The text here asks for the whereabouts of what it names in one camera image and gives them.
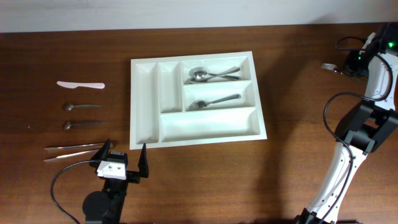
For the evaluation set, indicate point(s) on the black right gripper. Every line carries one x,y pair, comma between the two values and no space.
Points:
349,65

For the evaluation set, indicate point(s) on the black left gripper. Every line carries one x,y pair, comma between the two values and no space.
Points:
134,177

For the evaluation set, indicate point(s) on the metal fork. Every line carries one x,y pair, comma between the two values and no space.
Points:
198,105
334,68

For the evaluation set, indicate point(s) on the large metal spoon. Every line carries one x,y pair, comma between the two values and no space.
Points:
192,80

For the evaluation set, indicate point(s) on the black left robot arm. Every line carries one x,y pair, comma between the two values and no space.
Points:
106,205

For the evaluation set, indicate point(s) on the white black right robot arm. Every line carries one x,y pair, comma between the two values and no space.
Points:
365,127

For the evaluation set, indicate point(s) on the metal knife upper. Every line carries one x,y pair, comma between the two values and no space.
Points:
78,147

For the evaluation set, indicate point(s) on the metal knife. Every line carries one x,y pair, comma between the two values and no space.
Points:
78,147
66,156

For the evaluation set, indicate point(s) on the metal knife lower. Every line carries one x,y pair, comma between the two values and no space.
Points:
66,156

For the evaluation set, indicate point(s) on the small metal teaspoon lower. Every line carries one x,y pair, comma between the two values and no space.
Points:
70,125

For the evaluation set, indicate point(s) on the small metal teaspoon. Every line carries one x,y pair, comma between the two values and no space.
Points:
69,106
70,125

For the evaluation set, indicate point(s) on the small metal teaspoon upper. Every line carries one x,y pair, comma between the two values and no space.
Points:
69,106

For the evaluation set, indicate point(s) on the white plastic cutlery tray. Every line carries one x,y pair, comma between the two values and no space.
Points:
196,99

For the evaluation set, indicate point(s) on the pink plastic knife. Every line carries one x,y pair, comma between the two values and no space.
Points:
73,85

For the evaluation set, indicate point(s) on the metal spoon in tray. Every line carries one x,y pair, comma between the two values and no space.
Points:
201,76

